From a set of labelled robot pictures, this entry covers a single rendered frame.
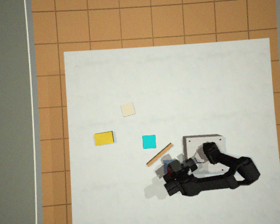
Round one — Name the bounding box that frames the yellow block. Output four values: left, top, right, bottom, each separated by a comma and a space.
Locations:
94, 131, 114, 145

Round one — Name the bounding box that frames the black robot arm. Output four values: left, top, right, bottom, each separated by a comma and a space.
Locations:
164, 142, 260, 197

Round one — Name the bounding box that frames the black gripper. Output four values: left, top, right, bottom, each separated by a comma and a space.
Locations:
163, 158, 197, 183

